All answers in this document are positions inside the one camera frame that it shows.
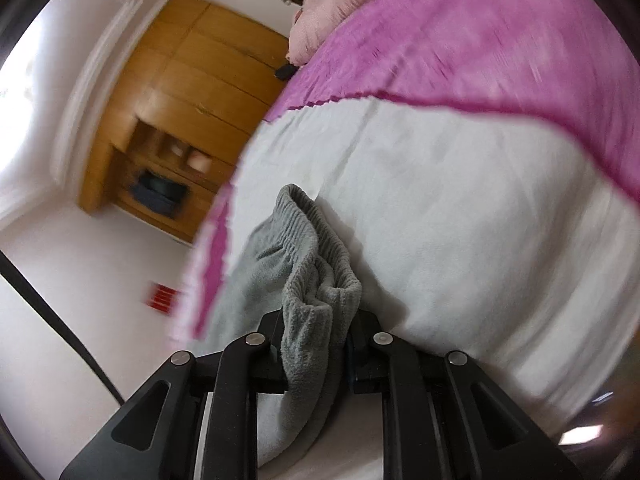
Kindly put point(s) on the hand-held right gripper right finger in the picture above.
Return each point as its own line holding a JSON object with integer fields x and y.
{"x": 361, "y": 355}

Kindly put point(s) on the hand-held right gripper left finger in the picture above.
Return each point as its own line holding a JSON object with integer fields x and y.
{"x": 272, "y": 355}

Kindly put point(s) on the grey pants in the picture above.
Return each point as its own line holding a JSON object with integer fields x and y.
{"x": 310, "y": 340}

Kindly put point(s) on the purple floral bedspread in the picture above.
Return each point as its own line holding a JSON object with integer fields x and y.
{"x": 450, "y": 185}

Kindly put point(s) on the dark hanging clothes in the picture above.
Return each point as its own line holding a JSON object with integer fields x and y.
{"x": 160, "y": 192}

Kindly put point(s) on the pink box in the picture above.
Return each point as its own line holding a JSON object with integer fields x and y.
{"x": 198, "y": 160}

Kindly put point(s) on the small black bag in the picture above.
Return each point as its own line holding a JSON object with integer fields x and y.
{"x": 285, "y": 71}

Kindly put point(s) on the wooden wardrobe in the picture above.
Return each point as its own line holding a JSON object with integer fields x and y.
{"x": 190, "y": 70}

